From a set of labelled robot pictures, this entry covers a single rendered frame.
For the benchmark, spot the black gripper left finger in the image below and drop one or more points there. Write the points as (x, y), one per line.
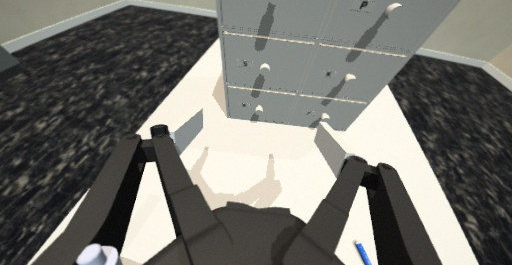
(96, 233)

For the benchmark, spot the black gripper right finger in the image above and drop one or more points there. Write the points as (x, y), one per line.
(399, 234)

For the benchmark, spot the blue battery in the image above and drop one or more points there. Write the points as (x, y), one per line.
(362, 253)

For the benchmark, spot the grey chest of drawers with cream top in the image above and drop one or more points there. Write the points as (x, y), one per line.
(316, 41)

